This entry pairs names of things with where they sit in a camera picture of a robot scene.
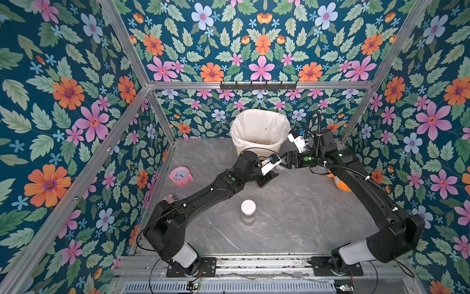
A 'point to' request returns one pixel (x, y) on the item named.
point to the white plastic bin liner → (259, 127)
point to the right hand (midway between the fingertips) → (285, 156)
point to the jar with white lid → (248, 208)
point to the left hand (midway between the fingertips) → (277, 168)
